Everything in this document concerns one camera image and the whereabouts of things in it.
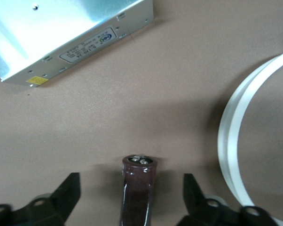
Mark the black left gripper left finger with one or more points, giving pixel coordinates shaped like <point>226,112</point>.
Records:
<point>64,197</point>

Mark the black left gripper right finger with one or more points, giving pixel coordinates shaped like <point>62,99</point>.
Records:
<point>194,200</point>

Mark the silver metal power supply box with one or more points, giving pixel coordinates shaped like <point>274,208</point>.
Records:
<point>49,30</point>

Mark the white curved plastic bracket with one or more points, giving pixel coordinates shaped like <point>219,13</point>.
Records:
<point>235,131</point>

